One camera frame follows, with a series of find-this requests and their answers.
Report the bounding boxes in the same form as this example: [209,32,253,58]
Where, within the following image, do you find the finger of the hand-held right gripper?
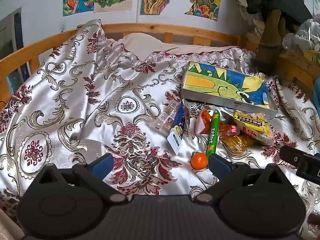
[279,145,303,167]

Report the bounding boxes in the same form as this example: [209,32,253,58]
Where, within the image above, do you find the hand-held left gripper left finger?
[37,153,127,203]

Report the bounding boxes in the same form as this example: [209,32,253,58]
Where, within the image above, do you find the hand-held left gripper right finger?
[194,154,288,204]

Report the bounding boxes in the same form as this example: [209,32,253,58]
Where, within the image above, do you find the orange tangerine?
[191,152,208,169]

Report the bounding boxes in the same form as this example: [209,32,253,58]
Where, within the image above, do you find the golden snack packet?
[221,134,256,154]

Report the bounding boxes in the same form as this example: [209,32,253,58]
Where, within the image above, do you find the green sausage stick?
[206,109,221,158]

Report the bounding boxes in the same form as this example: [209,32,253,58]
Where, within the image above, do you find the white and red snack packet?
[241,126,275,147]

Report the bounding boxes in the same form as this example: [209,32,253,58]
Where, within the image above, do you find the clear packet with red snack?
[195,108,215,134]

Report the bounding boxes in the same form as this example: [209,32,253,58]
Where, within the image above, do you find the yellow snack packet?
[232,111,269,133]

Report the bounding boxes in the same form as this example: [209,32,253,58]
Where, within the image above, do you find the blue and white snack packet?
[167,100,187,155]

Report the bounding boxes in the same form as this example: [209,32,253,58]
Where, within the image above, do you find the clear packet of brown bars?
[151,101,182,135]

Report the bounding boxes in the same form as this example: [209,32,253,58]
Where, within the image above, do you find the shallow box with crayon drawing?
[181,61,279,119]

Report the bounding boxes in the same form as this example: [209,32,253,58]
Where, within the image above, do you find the floral satin blanket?
[0,19,320,240]

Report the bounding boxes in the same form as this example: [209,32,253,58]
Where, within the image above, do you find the blue bag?
[313,76,320,107]

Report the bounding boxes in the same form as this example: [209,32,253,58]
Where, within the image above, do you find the brown trousers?
[254,9,287,76]

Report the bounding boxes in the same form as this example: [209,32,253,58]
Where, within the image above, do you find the clear plastic bag of clothes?
[282,18,320,62]

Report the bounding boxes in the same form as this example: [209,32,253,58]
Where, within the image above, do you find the beige pillow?
[110,32,235,61]

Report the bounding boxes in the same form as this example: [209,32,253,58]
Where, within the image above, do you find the grey patterned cloth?
[237,0,266,39]

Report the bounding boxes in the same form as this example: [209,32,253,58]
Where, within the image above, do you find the wooden bed frame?
[0,23,320,90]

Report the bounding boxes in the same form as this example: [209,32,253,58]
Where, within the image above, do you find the grey wall picture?
[0,7,31,87]

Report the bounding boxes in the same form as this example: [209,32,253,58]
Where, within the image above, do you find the yellow landscape wall poster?
[184,0,222,21]

